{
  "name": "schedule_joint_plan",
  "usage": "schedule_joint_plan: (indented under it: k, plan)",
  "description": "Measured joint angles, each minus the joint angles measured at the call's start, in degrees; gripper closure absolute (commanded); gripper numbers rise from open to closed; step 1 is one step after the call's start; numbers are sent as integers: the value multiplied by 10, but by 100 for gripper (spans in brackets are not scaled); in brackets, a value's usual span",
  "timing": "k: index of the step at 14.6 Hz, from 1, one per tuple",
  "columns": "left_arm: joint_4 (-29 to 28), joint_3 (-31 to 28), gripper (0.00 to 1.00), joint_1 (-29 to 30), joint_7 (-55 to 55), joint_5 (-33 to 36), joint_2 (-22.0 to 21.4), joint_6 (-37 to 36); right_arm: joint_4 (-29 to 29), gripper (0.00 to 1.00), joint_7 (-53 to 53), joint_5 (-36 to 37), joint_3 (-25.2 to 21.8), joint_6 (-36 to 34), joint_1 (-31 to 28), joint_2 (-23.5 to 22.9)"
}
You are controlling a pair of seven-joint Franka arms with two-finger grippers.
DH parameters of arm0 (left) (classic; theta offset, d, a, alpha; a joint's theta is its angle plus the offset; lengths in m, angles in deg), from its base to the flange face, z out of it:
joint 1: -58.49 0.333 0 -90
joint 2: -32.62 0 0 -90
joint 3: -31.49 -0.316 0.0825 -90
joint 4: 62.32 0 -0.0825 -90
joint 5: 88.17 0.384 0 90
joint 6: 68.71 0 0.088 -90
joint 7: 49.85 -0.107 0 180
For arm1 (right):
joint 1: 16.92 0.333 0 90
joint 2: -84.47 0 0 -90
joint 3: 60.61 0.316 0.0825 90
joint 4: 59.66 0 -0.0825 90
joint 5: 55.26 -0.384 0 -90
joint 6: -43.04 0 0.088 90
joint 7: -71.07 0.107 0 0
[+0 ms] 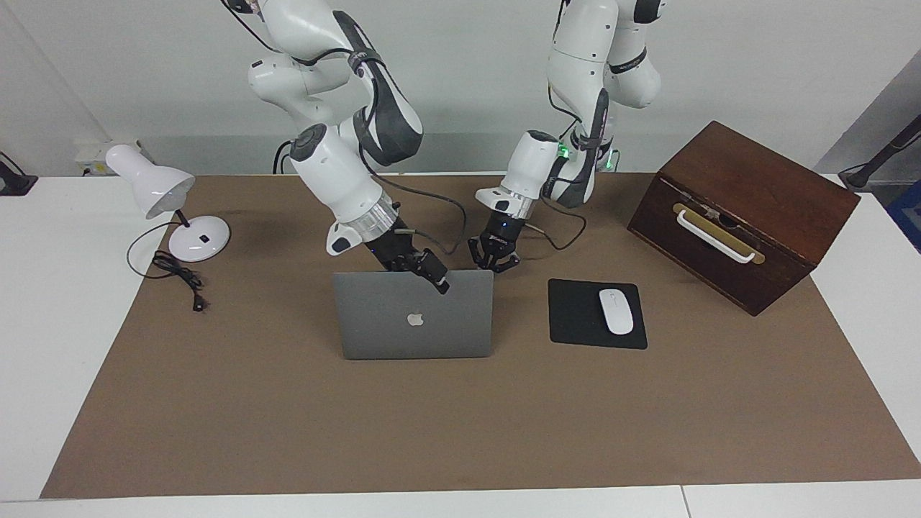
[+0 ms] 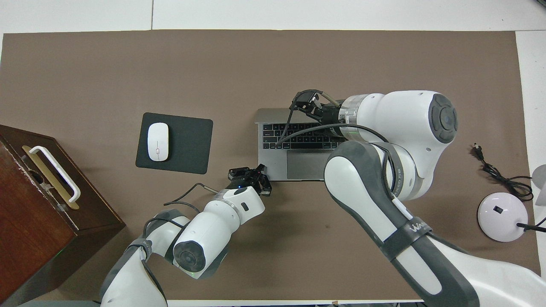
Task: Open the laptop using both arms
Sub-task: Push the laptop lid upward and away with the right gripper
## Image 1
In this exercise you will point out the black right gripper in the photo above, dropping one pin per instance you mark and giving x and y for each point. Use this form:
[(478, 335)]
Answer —
[(399, 248)]

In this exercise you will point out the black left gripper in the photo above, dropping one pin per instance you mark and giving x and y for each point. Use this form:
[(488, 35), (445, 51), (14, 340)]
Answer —
[(498, 237)]

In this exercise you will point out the silver apple laptop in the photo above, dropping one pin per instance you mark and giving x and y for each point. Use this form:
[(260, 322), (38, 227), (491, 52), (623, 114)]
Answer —
[(414, 331)]

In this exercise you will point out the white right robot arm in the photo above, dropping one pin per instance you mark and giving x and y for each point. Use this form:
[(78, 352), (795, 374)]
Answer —
[(338, 173)]

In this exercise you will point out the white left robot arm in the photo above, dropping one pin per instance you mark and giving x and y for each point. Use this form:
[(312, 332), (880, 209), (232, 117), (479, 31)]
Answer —
[(583, 50)]

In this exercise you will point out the black mouse pad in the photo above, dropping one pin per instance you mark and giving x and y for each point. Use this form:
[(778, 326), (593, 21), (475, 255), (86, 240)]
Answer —
[(575, 316)]

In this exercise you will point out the white computer mouse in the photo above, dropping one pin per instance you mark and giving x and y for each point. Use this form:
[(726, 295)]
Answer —
[(616, 313)]

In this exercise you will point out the brown table mat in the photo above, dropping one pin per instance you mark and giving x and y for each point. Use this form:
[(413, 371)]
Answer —
[(432, 432)]

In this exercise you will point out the dark brown wooden box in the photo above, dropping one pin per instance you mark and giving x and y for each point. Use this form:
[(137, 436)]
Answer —
[(691, 262)]

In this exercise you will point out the white desk lamp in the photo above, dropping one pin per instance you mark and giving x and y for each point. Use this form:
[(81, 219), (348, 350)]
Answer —
[(155, 183)]

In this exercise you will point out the white power socket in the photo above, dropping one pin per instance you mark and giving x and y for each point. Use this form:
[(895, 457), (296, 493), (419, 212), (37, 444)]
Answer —
[(90, 152)]

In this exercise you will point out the black stand leg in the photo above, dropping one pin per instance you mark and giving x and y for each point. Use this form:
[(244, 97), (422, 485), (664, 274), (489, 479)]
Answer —
[(888, 147)]

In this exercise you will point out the black clamp base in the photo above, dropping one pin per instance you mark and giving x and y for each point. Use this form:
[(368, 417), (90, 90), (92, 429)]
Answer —
[(14, 183)]

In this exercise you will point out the blue crate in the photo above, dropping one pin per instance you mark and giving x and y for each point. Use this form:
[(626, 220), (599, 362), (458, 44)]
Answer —
[(908, 212)]

